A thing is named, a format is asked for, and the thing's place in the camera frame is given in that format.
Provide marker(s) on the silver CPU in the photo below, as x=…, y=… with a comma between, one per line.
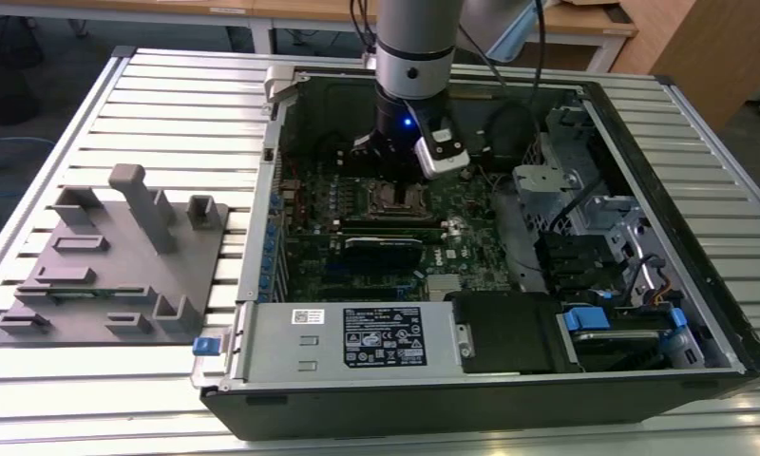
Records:
x=387, y=197

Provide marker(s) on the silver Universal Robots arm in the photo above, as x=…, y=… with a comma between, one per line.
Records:
x=418, y=43

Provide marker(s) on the CPU socket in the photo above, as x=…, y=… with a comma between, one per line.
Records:
x=381, y=214

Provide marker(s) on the black graphics card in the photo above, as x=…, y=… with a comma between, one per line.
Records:
x=383, y=259

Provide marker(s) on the green motherboard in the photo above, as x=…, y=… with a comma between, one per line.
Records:
x=482, y=237

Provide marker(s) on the silver chipset heatsink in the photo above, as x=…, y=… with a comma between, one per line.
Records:
x=446, y=282

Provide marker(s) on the black plastic bay housing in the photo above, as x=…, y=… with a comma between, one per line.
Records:
x=577, y=261

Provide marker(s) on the wooden white-framed desk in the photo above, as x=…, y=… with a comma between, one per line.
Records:
x=102, y=5
x=584, y=26

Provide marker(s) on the silver power supply unit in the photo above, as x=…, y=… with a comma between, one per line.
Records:
x=273, y=351

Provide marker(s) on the grey parts rack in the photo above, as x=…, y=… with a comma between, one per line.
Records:
x=134, y=266

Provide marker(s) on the blue disk carrier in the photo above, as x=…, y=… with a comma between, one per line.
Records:
x=586, y=319

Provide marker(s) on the blue case latch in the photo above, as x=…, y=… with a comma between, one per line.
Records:
x=206, y=347

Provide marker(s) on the wooden cabinet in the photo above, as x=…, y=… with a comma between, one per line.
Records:
x=704, y=47

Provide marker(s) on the black open PC case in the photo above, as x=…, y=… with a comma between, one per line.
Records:
x=418, y=413

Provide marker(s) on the green RAM stick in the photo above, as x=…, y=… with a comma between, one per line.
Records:
x=79, y=293

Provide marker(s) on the blue plastic clip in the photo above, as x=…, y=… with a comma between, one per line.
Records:
x=678, y=318

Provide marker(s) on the black office chair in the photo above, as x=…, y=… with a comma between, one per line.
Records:
x=7, y=95

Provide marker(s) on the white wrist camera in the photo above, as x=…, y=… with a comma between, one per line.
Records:
x=444, y=161

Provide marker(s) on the silver drive bay bracket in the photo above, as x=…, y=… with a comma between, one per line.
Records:
x=545, y=179

